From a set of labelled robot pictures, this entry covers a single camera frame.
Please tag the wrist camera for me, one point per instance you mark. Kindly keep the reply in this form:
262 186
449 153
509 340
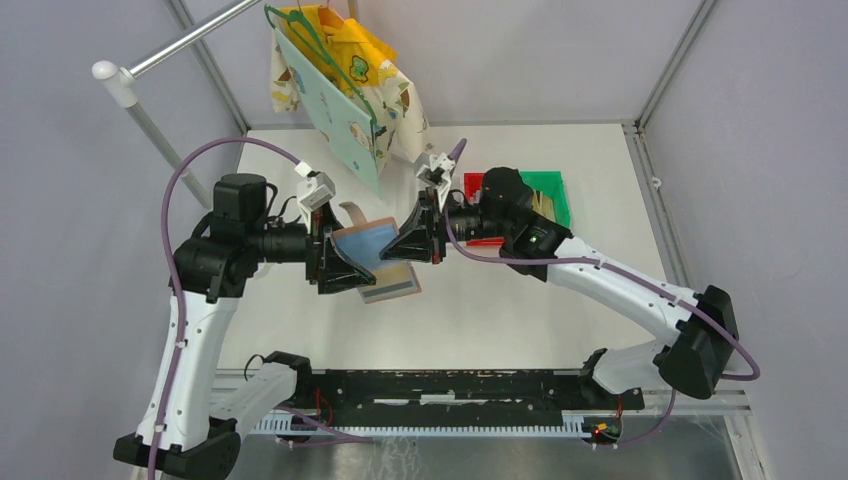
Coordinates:
314 191
435 173

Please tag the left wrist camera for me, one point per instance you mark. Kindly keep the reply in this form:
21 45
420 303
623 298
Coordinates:
314 191

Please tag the green plastic bin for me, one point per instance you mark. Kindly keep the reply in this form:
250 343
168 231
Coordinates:
551 183

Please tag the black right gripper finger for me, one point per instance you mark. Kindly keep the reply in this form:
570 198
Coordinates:
414 245
420 220

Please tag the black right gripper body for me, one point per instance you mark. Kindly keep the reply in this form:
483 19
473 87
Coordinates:
439 234

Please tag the light green cartoon garment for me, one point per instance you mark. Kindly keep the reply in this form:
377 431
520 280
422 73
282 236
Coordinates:
344 125

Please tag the green clothes hanger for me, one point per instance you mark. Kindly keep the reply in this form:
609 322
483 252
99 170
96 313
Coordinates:
296 22

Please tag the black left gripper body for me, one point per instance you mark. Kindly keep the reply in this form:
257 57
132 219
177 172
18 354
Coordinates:
314 245

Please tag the gold cards stack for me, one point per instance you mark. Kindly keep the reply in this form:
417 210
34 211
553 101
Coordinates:
543 205

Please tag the silver clothes rack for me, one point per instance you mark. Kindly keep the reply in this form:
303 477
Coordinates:
119 81

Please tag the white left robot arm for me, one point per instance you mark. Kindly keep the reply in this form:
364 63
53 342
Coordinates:
183 433

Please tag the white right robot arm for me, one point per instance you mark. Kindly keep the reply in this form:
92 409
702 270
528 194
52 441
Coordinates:
694 333

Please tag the yellow patterned children shirt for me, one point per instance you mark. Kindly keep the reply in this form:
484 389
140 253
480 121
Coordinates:
371 64

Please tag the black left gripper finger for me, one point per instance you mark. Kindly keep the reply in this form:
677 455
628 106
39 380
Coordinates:
344 248
337 278

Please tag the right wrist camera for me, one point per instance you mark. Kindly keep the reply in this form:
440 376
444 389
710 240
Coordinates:
435 173

